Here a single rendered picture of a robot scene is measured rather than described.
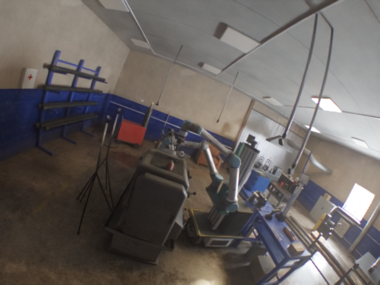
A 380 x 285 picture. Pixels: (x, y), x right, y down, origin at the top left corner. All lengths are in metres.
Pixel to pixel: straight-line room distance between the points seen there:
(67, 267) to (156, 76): 6.49
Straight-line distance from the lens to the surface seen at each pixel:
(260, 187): 3.56
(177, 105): 6.59
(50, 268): 2.16
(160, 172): 1.42
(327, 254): 3.54
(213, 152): 6.60
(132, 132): 5.36
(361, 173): 7.68
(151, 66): 6.88
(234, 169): 1.85
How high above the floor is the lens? 1.93
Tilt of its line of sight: 12 degrees down
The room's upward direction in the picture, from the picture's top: 23 degrees clockwise
